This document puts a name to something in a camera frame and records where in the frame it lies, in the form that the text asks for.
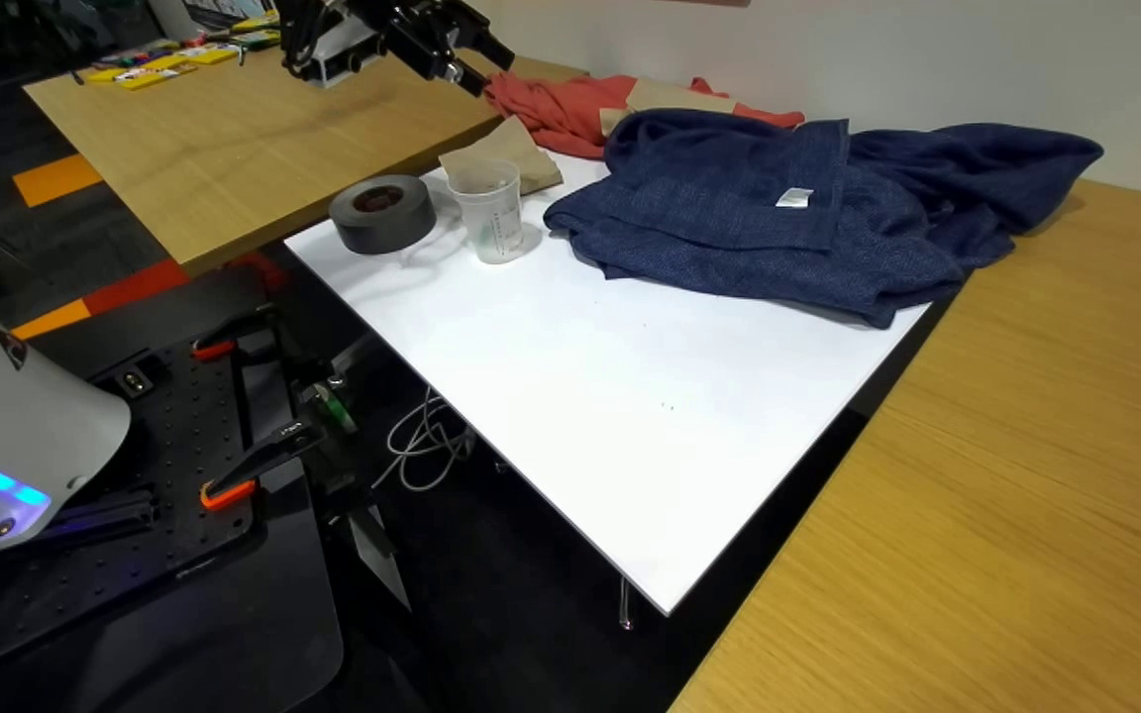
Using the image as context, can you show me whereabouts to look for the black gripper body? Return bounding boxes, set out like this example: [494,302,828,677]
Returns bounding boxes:
[367,0,471,67]

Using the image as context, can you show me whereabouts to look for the clear plastic cup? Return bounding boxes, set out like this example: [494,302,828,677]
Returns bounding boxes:
[439,159,552,268]

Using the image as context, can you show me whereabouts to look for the large brown folded cloth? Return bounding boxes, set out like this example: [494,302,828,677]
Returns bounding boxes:
[434,110,569,203]

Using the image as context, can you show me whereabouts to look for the orange red cloth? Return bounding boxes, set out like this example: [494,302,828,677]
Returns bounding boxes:
[478,67,808,161]

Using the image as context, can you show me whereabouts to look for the small tan folded cloth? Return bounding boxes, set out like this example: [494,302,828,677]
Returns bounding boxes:
[593,76,742,139]

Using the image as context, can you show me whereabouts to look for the wooden table with yellow items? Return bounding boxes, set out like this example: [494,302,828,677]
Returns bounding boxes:
[18,25,586,275]

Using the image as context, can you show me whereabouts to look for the yellow marker pack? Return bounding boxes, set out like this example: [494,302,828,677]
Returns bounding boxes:
[76,7,286,95]

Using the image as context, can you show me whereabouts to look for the black clamp with orange tip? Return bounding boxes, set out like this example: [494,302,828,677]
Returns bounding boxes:
[189,312,289,373]
[195,429,321,520]

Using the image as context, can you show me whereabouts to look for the green tape piece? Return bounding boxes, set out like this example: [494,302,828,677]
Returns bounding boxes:
[299,378,359,434]

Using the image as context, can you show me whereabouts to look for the navy blue cloth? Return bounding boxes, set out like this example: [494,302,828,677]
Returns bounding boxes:
[540,108,1110,331]

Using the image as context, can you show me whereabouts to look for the black power socket box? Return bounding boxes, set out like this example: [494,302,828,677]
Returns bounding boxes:
[109,353,165,404]

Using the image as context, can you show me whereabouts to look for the wooden table beside blue cloth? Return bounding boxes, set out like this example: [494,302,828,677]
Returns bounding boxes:
[665,175,1141,713]

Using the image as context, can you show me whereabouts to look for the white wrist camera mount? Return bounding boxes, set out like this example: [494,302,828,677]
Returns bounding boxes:
[309,36,367,87]

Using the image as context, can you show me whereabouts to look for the grey duct tape roll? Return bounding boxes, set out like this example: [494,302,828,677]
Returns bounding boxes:
[325,169,443,258]

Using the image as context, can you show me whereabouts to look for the white loose cable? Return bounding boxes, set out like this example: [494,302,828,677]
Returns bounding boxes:
[376,389,478,499]

